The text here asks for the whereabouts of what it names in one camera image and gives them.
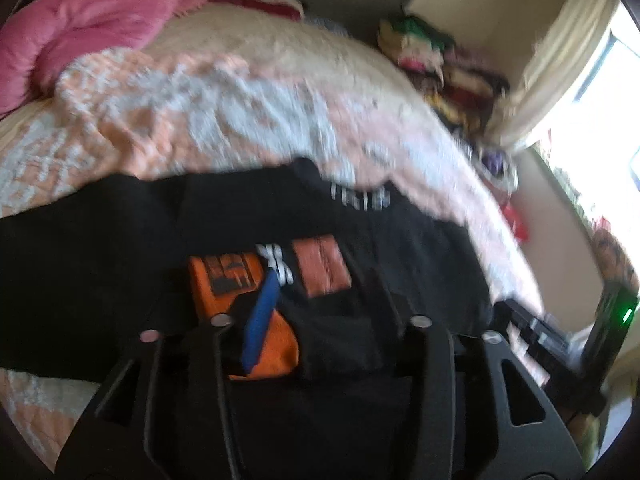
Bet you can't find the black sweatshirt with orange cuffs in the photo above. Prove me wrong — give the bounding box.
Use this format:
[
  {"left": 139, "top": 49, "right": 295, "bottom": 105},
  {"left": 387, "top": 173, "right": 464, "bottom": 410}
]
[{"left": 1, "top": 159, "right": 490, "bottom": 479}]

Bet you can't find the plastic bag with clothes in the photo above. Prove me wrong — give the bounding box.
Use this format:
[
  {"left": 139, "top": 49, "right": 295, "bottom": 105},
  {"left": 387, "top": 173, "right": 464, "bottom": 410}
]
[{"left": 471, "top": 144, "right": 518, "bottom": 195}]

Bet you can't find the pile of folded clothes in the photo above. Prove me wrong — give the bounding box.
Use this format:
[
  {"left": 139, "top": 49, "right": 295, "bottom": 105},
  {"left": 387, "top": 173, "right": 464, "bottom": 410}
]
[{"left": 376, "top": 14, "right": 511, "bottom": 136}]

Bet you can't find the red bag on floor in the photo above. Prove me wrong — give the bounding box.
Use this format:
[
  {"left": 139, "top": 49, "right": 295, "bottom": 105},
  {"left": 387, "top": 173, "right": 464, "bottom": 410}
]
[{"left": 500, "top": 202, "right": 529, "bottom": 244}]

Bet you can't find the peach and white bedspread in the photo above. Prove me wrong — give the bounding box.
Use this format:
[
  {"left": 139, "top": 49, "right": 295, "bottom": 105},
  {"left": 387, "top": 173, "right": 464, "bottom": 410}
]
[{"left": 0, "top": 1, "right": 547, "bottom": 470}]

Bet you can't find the cream window curtain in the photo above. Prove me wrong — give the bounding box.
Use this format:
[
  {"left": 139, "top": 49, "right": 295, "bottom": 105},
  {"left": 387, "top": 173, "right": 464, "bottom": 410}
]
[{"left": 485, "top": 0, "right": 620, "bottom": 153}]

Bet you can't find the pink fluffy blanket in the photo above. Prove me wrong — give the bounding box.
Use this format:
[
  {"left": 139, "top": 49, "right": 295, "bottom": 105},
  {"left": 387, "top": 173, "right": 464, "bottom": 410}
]
[{"left": 1, "top": 0, "right": 206, "bottom": 116}]

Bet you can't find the red and white pillow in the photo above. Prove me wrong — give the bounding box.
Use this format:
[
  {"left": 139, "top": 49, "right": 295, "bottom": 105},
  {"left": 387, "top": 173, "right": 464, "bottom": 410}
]
[{"left": 208, "top": 0, "right": 305, "bottom": 22}]

